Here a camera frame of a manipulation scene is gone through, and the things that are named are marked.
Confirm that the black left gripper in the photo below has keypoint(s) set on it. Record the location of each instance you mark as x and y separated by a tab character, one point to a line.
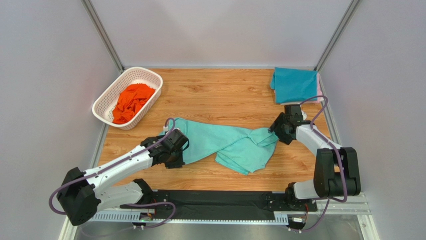
178	163

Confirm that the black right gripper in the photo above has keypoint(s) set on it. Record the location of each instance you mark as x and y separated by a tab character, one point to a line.
279	128

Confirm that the mint green t shirt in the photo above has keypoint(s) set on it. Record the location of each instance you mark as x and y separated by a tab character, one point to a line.
242	150

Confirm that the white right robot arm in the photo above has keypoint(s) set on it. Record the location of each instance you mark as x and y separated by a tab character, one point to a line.
336	174

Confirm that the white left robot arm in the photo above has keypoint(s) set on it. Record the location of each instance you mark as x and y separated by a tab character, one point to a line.
84	193

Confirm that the folded teal t shirt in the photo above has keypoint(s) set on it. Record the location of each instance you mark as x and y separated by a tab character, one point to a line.
294	85

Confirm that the black base cloth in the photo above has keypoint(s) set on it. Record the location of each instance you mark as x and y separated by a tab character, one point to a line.
222	205

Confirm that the orange t shirt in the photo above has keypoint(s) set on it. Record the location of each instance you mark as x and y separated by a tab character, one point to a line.
130	102

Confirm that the white plastic laundry basket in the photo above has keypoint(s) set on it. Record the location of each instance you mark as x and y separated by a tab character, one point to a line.
105	104

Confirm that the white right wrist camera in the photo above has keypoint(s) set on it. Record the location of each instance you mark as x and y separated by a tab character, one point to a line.
294	112

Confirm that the right aluminium corner post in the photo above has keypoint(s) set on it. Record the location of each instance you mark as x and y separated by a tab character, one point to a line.
348	15

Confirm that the aluminium corner post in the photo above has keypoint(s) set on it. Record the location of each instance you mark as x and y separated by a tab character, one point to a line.
96	20
348	15

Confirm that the left aluminium corner post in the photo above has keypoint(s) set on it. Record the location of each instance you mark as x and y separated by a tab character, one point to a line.
96	20

